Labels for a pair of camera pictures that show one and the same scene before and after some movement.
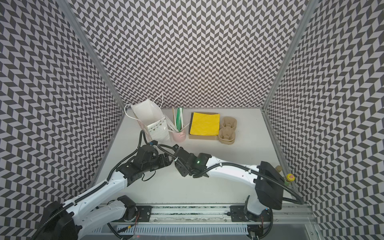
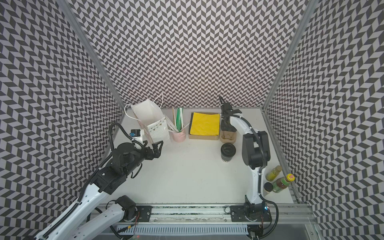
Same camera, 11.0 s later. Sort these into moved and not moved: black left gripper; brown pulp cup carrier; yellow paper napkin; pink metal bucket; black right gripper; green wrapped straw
Moved: black left gripper; black right gripper
Not moved: yellow paper napkin; green wrapped straw; brown pulp cup carrier; pink metal bucket
